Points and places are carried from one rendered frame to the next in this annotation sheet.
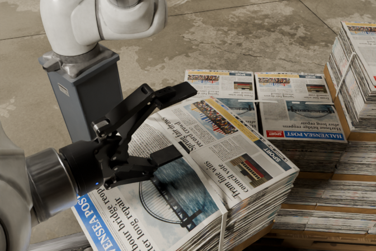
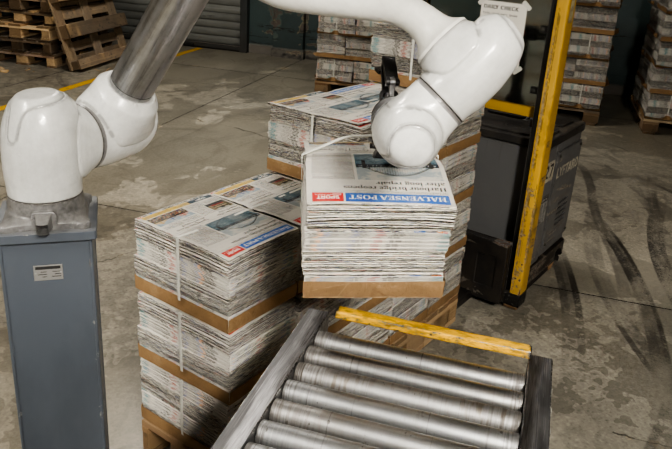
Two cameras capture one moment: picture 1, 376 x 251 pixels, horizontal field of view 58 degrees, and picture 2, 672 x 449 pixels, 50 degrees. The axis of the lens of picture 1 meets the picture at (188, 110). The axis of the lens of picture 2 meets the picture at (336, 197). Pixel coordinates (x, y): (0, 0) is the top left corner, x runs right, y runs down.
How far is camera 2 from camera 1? 1.33 m
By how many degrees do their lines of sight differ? 53
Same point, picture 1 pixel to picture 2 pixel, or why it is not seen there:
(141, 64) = not seen: outside the picture
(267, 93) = (249, 200)
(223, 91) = (209, 215)
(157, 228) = (422, 176)
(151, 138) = (334, 157)
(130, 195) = (381, 177)
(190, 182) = not seen: hidden behind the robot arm
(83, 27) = (89, 145)
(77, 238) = (276, 367)
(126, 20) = (149, 116)
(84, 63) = (83, 208)
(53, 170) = not seen: hidden behind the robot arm
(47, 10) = (48, 128)
